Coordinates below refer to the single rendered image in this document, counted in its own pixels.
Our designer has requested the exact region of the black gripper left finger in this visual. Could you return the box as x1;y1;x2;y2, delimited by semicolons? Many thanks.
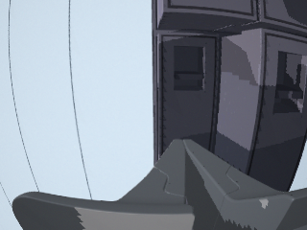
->
12;139;196;230

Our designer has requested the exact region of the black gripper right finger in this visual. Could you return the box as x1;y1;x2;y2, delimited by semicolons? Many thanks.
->
182;139;307;230

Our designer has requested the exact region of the black server rack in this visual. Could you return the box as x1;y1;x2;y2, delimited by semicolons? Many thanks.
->
0;0;307;230

